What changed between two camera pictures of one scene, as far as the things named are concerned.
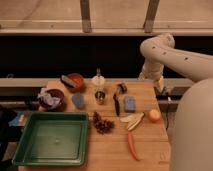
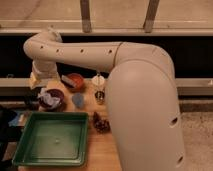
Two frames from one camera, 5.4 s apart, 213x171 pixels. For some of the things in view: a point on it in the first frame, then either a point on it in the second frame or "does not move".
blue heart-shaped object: (79, 101) does not move
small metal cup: (100, 96) does not move
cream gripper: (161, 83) -> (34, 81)
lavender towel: (49, 99) does not move
